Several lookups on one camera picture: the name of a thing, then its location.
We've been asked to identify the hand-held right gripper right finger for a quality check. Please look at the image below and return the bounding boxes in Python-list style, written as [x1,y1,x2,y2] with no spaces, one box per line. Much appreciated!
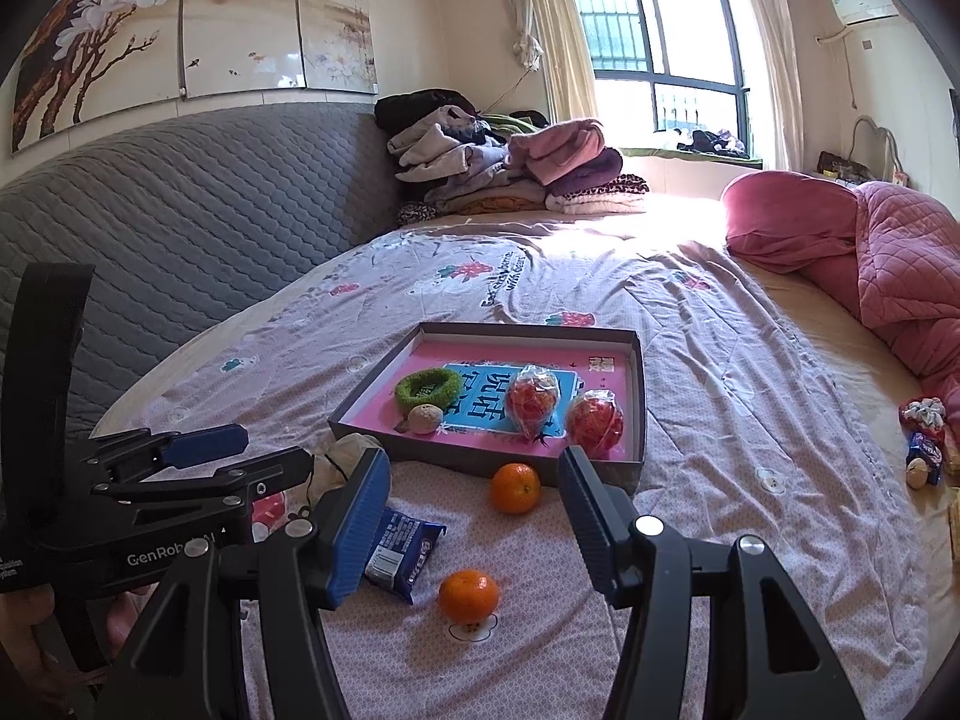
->
[556,445,848,720]

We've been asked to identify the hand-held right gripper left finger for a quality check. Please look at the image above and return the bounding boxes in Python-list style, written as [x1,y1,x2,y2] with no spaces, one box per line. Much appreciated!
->
[94,446,393,720]

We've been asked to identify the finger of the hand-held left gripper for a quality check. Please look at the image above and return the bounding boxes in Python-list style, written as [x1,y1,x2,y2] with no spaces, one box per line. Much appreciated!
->
[94,448,314,518]
[90,424,250,485]

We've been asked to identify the beige mesh drawstring pouch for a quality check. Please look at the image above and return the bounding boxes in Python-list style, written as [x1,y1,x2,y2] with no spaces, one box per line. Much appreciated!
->
[304,435,376,511]

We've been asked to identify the orange mandarin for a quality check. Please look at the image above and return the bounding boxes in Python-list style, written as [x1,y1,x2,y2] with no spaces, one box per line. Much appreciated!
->
[438,568,500,625]
[490,462,542,515]

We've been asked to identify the red fruit front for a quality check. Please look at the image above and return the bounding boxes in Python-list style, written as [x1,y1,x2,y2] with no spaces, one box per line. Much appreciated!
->
[565,389,626,458]

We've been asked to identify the red fruit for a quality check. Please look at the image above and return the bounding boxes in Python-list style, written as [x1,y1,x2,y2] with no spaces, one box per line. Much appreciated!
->
[505,364,562,440]
[565,389,626,458]

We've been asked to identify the grey cardboard box tray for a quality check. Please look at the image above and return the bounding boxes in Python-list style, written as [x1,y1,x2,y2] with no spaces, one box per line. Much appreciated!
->
[328,321,647,497]

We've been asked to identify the green fuzzy scrunchie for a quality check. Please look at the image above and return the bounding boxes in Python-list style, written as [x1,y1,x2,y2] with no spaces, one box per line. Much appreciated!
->
[394,370,464,412]

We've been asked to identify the person's left hand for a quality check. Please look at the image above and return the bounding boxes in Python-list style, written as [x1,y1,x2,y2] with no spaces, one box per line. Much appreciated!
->
[0,585,155,698]

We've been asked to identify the grey quilted headboard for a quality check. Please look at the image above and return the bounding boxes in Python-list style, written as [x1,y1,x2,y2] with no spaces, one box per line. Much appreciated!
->
[0,101,406,451]

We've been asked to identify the leopard print blanket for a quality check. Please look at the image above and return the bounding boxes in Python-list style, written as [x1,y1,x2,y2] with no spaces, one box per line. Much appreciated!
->
[546,174,650,215]

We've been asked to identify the yellow folded cloth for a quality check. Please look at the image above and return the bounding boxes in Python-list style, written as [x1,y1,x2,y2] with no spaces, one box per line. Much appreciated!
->
[457,195,542,216]

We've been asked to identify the small blue snack packet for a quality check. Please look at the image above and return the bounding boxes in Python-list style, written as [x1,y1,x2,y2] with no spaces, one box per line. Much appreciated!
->
[904,430,944,487]

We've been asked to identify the patterned hair scrunchie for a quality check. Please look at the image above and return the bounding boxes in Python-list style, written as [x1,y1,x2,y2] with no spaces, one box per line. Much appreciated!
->
[900,397,949,430]

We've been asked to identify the purple folded blanket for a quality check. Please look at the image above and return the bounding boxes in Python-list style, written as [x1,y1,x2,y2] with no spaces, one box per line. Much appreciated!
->
[547,146,625,200]

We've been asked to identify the beige garment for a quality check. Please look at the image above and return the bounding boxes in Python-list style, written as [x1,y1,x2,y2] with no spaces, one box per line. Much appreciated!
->
[386,105,481,181]

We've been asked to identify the pile of folded clothes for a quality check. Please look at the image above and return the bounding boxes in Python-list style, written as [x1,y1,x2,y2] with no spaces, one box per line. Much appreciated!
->
[424,146,548,215]

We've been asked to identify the green windowsill cushion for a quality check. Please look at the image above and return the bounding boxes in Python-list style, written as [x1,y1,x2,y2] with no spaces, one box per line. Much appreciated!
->
[622,146,764,170]

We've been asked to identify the pink fleece blanket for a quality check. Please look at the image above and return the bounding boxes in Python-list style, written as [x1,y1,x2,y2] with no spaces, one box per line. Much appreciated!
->
[506,118,608,185]

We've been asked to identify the black garment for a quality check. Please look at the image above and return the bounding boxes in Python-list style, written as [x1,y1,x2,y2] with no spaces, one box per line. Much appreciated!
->
[373,88,488,132]

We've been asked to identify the dark clothes on windowsill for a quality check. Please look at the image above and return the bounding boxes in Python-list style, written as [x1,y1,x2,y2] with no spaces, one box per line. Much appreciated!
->
[675,129,749,158]

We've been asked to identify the green cloth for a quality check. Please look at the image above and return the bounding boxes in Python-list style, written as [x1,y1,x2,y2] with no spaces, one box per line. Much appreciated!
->
[480,111,552,143]

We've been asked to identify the pink quilted duvet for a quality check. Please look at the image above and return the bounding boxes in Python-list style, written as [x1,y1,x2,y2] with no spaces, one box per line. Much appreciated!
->
[821,180,960,406]

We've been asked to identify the barred window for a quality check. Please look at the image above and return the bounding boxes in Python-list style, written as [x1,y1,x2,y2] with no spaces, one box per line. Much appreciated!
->
[566,0,755,140]

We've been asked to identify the cream curtain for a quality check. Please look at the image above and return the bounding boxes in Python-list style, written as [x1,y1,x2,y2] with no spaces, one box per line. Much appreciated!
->
[491,0,601,125]
[731,0,803,170]

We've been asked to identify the white air conditioner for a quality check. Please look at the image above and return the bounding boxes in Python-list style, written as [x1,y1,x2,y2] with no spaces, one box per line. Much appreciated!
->
[831,0,901,25]

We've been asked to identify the floral wall painting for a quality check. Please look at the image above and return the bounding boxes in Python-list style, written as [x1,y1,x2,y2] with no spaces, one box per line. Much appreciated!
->
[11,0,378,155]

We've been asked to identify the white wire chair back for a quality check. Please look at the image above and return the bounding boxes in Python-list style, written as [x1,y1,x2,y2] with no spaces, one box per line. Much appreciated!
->
[851,116,901,181]

